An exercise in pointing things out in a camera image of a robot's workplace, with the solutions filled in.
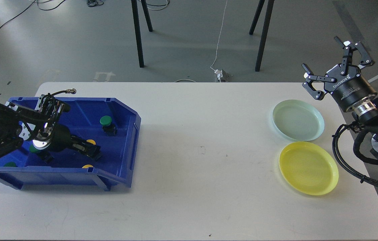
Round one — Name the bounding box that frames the black floor cable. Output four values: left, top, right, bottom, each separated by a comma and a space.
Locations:
0, 0, 67, 56

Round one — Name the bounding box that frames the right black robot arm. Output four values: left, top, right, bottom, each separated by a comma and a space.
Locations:
302, 36, 378, 187

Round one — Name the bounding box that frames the green push button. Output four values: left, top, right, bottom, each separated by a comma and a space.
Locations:
99, 115, 117, 136
29, 144, 54, 163

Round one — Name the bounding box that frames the black stand leg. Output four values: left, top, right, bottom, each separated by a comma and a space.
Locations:
249, 0, 275, 72
131, 0, 153, 68

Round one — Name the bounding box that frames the white power cable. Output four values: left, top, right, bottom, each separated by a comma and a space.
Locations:
174, 0, 228, 83

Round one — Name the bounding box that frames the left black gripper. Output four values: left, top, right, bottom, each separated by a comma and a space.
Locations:
32, 124, 102, 160

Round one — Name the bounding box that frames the yellow push button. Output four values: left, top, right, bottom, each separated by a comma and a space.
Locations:
86, 139, 97, 145

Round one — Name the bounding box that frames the black stand leg right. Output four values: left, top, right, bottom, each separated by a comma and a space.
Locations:
249, 0, 275, 72

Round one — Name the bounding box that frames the black stand leg left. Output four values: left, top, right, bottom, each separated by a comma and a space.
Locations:
131, 0, 153, 68

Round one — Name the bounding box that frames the yellow plate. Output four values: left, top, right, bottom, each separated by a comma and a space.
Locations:
278, 141, 339, 196

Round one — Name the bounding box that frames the blue plastic bin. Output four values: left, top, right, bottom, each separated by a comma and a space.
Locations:
0, 93, 141, 191

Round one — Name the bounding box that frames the light green plate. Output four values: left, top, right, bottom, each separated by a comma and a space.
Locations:
271, 99, 325, 142

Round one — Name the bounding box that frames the white power adapter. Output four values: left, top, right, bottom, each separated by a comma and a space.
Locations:
214, 70, 230, 83

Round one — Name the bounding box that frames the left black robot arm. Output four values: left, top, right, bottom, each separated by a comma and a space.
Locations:
0, 88, 102, 163

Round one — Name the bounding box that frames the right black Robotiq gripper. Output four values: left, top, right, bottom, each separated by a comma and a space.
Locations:
302, 36, 378, 112

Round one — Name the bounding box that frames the green push button bin corner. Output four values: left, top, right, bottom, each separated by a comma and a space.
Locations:
3, 162, 18, 167

